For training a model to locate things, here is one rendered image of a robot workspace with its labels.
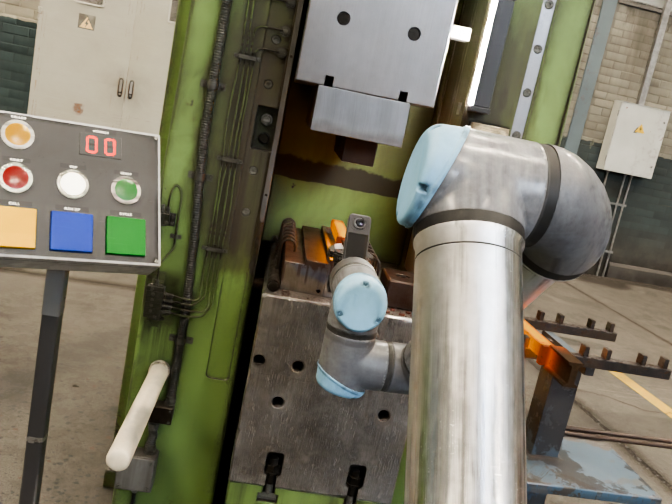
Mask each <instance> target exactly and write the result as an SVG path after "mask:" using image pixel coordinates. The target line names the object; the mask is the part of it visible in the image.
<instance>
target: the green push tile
mask: <svg viewBox="0 0 672 504"><path fill-rule="evenodd" d="M105 255H120V256H135V257H144V256H145V255H146V220H145V219H136V218H125V217H115V216H107V217H106V238H105Z"/></svg>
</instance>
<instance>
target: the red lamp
mask: <svg viewBox="0 0 672 504"><path fill-rule="evenodd" d="M2 177H3V181H4V183H5V184H6V185H7V186H9V187H10V188H13V189H20V188H23V187H25V186H26V185H27V184H28V181H29V175H28V173H27V171H26V170H25V169H23V168H22V167H19V166H10V167H8V168H6V169H5V170H4V172H3V175H2Z"/></svg>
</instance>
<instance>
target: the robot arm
mask: <svg viewBox="0 0 672 504"><path fill-rule="evenodd" d="M396 216H397V221H398V223H399V224H400V225H403V226H405V228H410V227H413V248H414V250H415V265H414V287H413V310H412V332H411V340H410V342H408V344H405V343H398V342H391V341H383V340H376V335H377V331H378V327H379V324H380V322H381V321H382V320H383V318H384V316H385V314H386V311H387V304H388V302H387V294H386V291H385V289H384V287H383V285H382V284H381V282H380V280H379V278H378V276H377V274H376V272H375V270H374V268H373V266H372V265H371V264H372V263H373V255H372V254H370V253H369V252H368V244H369V237H370V229H371V217H369V216H365V215H359V214H354V213H352V214H350V216H349V218H348V221H347V227H346V234H345V241H344V248H343V245H342V243H339V244H335V245H331V246H329V247H328V252H327V256H329V257H331V258H333V262H334V263H333V267H332V271H331V274H330V275H329V277H328V282H327V288H328V292H330V293H332V300H331V305H330V310H329V314H328V319H327V324H326V329H325V334H324V338H323V343H322V348H321V353H320V357H319V360H318V361H317V364H318V368H317V374H316V379H317V382H318V384H319V385H320V386H321V387H322V388H323V389H324V390H326V391H327V392H329V393H331V394H333V395H336V396H339V397H342V398H348V399H351V398H354V399H356V398H360V397H361V396H362V395H363V394H364V393H365V389H366V390H372V391H384V392H391V393H398V394H406V395H409V400H408V422H407V445H406V467H405V490H404V504H527V475H526V421H525V368H524V314H523V309H525V308H526V307H527V306H528V305H529V304H530V303H531V302H532V301H534V300H535V299H536V298H537V297H538V296H539V295H540V294H542V293H543V292H544V291H545V290H546V289H547V288H548V287H550V286H551V285H552V284H553V283H554V282H555V281H560V282H564V281H570V280H573V279H576V278H578V277H580V276H581V275H583V274H584V273H585V272H586V271H587V270H589V269H590V268H591V267H592V266H593V265H594V264H595V263H596V262H597V261H598V260H599V258H600V257H601V255H602V254H603V253H604V251H605V249H606V247H607V244H608V242H609V239H610V235H611V228H612V211H611V205H610V200H609V198H608V195H607V192H606V190H605V187H604V185H603V184H602V182H601V181H600V179H599V178H598V176H597V175H596V173H595V172H594V170H593V169H592V168H591V167H590V166H589V165H587V164H586V163H585V162H584V161H583V160H582V159H581V158H579V157H578V156H577V155H575V154H573V153H572V152H570V151H568V150H566V149H564V148H561V147H558V146H555V145H551V144H541V143H537V142H533V141H528V140H523V139H518V138H513V137H509V136H504V135H499V134H494V133H489V132H485V131H480V130H475V129H470V126H464V127H459V126H452V125H446V124H436V125H433V126H431V127H430V128H428V129H427V130H426V131H425V132H424V133H423V134H422V136H421V137H420V139H419V140H418V142H417V144H416V146H415V148H414V150H413V152H412V154H411V157H410V159H409V162H408V164H407V167H406V170H405V173H404V176H403V180H402V183H401V187H400V191H399V195H398V201H397V208H396Z"/></svg>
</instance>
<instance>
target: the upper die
mask: <svg viewBox="0 0 672 504"><path fill-rule="evenodd" d="M410 106H411V104H410V103H405V102H400V101H395V100H391V99H386V98H381V97H376V96H371V95H367V94H362V93H357V92H352V91H347V90H342V89H338V88H333V87H328V86H323V85H316V86H313V87H312V91H311V96H310V102H309V107H308V112H307V117H306V123H307V124H308V126H309V128H310V130H314V131H319V132H324V133H329V134H334V135H339V136H344V137H349V138H354V139H359V140H364V141H369V142H374V143H379V144H384V145H389V146H394V147H399V148H401V147H402V143H403V138H404V133H405V129H406V124H407V120H408V115H409V111H410Z"/></svg>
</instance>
